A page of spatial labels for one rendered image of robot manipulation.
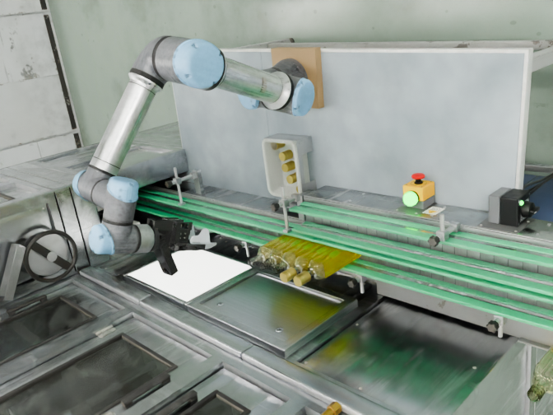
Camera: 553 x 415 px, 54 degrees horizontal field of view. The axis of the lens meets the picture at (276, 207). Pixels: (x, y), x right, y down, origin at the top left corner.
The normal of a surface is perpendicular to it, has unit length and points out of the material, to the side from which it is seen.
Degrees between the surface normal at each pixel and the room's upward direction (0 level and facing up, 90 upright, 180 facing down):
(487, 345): 90
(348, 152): 0
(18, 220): 90
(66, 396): 90
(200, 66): 85
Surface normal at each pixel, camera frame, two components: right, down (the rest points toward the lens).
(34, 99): 0.70, 0.16
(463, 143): -0.70, 0.32
